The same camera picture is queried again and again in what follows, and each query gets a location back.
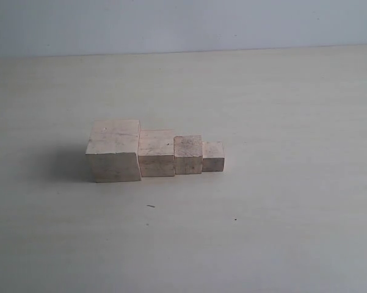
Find smallest wooden cube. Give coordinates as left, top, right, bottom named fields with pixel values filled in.
left=202, top=142, right=225, bottom=172

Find second largest wooden cube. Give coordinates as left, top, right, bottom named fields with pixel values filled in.
left=138, top=129, right=175, bottom=177

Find third largest wooden cube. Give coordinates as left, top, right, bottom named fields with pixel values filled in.
left=173, top=135, right=203, bottom=175

